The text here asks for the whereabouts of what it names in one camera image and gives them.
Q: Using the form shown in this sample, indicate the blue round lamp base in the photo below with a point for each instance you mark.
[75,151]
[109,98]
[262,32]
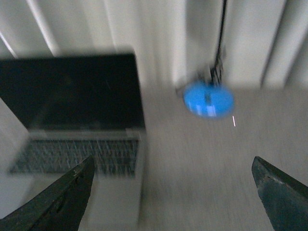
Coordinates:
[208,101]

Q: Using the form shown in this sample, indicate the silver grey laptop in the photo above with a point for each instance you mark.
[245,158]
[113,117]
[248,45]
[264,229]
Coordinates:
[79,106]

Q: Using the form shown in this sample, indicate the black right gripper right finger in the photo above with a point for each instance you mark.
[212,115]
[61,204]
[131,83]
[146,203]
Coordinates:
[284,198]

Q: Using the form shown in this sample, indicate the white pleated curtain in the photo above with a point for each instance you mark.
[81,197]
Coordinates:
[265,42]

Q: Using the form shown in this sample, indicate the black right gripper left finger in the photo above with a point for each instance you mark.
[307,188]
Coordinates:
[59,207]

